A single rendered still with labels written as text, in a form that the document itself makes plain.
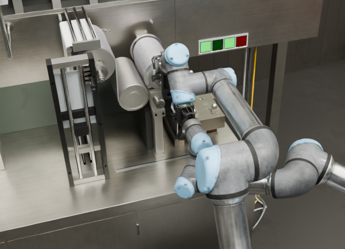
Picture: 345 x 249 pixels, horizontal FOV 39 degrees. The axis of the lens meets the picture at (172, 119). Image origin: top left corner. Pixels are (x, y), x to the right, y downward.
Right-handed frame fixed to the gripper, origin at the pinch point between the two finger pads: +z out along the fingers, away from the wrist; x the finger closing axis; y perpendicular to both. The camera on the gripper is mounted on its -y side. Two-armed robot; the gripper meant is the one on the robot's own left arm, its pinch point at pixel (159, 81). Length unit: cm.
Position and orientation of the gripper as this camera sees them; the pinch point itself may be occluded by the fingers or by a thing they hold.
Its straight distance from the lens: 190.0
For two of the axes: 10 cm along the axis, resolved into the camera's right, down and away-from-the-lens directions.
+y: -2.0, -9.8, 0.8
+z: -2.0, 1.2, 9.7
